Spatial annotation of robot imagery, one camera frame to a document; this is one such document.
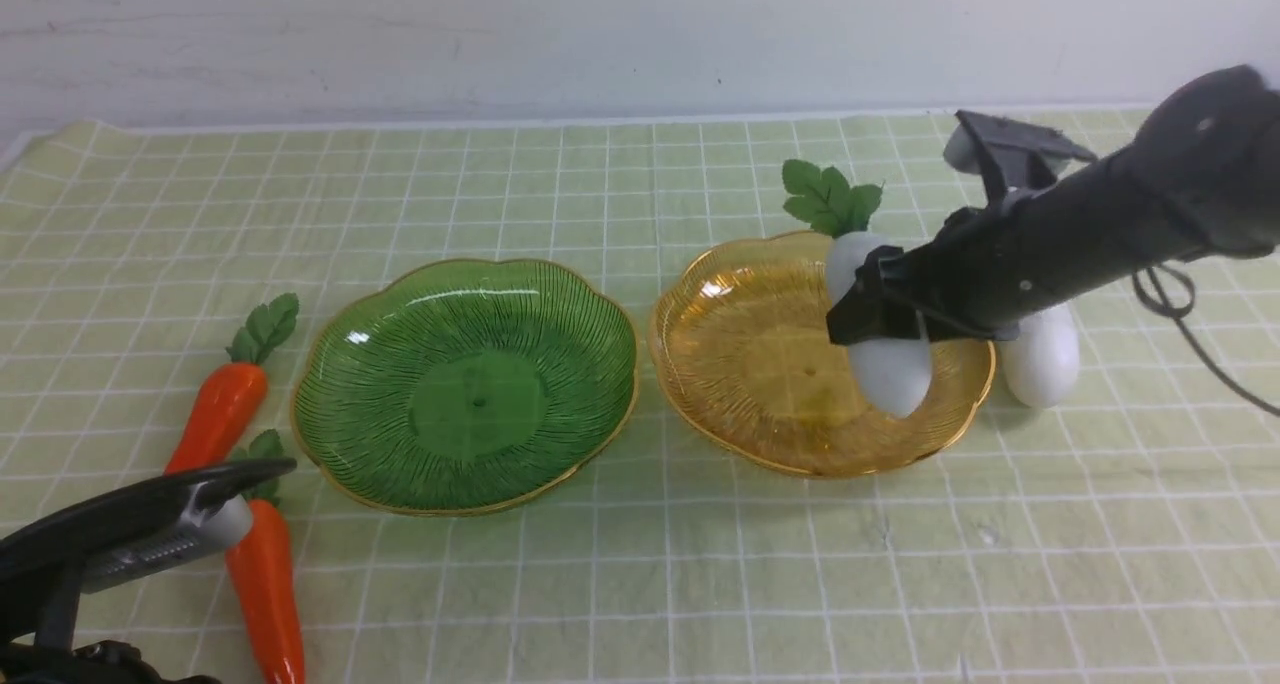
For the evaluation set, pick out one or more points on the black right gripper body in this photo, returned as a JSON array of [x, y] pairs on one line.
[[974, 280]]

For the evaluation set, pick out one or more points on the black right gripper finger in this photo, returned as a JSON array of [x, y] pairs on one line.
[[866, 300]]

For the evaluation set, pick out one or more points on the white toy radish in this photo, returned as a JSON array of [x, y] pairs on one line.
[[1041, 366], [893, 374]]

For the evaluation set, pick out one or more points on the orange toy carrot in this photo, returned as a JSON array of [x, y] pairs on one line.
[[229, 398], [261, 570]]

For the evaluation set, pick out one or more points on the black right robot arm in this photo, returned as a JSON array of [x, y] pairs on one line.
[[1198, 179]]

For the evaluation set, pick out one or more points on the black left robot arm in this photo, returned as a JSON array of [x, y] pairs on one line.
[[39, 609]]

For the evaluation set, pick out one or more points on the amber plastic plate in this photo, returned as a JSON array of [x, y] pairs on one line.
[[740, 349]]

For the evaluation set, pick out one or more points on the green checkered tablecloth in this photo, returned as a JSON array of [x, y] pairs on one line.
[[1129, 536]]

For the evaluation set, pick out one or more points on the green plastic plate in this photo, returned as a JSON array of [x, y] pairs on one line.
[[466, 387]]

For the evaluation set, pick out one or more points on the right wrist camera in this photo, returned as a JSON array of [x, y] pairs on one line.
[[1009, 155]]

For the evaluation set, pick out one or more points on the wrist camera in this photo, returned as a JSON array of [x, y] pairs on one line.
[[139, 530], [1009, 155]]

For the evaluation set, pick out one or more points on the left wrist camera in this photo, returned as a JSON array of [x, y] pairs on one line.
[[139, 530]]

